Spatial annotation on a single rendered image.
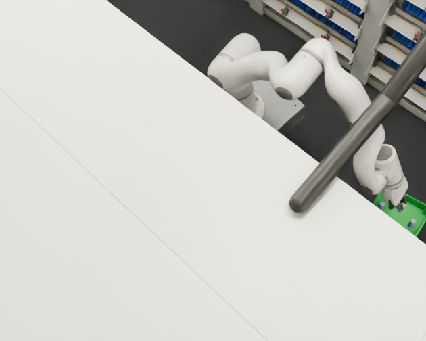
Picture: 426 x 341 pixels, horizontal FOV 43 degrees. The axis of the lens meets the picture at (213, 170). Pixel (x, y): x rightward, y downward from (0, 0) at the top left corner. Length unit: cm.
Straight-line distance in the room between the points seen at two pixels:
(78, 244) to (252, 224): 21
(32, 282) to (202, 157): 25
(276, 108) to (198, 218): 172
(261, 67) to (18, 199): 124
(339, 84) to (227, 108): 96
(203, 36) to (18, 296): 251
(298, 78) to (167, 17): 162
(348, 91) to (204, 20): 163
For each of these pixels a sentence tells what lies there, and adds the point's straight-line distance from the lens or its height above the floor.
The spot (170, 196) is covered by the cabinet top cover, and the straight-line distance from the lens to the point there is 66.
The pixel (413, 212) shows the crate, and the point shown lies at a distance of 229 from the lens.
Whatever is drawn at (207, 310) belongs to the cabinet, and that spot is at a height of 181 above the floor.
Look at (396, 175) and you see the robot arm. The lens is 191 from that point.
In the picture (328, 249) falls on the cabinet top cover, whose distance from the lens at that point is 64.
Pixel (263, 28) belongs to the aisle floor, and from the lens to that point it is 306.
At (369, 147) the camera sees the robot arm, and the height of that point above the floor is 84.
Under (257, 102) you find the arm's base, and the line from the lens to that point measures 235.
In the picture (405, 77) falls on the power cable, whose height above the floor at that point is 188.
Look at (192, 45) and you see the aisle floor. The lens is 303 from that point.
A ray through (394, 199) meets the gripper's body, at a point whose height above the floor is 58.
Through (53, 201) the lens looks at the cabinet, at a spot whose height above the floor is 181.
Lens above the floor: 243
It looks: 66 degrees down
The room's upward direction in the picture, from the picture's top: 14 degrees counter-clockwise
